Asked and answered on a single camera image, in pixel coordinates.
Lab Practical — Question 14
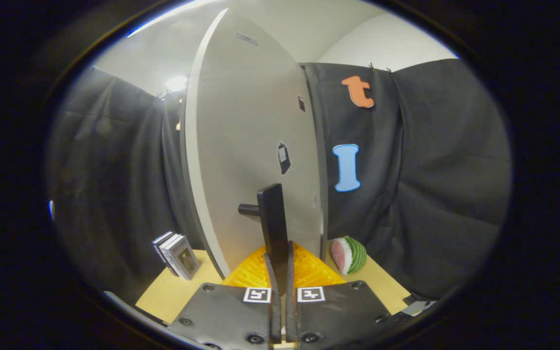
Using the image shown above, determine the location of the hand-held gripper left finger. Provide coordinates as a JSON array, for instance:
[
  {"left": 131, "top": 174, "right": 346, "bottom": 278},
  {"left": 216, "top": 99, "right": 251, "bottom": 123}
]
[{"left": 168, "top": 241, "right": 283, "bottom": 350}]

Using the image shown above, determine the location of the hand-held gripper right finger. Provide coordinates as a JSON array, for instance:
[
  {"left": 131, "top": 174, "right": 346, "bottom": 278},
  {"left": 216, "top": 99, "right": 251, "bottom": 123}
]
[{"left": 285, "top": 240, "right": 392, "bottom": 350}]

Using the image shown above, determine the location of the black door handle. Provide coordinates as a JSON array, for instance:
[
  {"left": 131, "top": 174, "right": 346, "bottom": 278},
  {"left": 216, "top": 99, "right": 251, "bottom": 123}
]
[{"left": 238, "top": 183, "right": 290, "bottom": 265}]

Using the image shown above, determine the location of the white shoe cabinet door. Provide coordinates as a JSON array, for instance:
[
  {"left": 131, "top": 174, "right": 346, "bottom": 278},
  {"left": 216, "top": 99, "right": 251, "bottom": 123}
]
[{"left": 179, "top": 7, "right": 322, "bottom": 279}]

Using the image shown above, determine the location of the watermelon slice toy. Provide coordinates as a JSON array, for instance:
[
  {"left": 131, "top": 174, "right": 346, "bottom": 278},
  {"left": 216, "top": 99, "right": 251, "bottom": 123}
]
[{"left": 330, "top": 236, "right": 368, "bottom": 275}]

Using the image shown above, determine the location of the white paperback book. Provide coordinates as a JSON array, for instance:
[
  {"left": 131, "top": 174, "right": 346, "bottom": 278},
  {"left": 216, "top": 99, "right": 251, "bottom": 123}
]
[{"left": 159, "top": 234, "right": 201, "bottom": 281}]

